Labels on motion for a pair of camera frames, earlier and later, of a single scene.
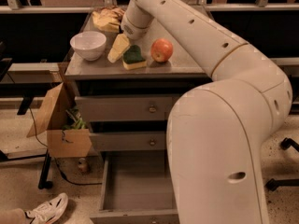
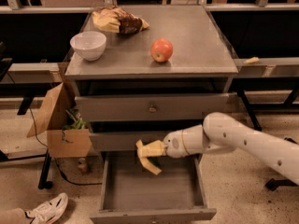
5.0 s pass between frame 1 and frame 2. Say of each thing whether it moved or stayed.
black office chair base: stayed
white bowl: stayed
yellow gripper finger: moved
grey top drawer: stayed
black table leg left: stayed
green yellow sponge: moved
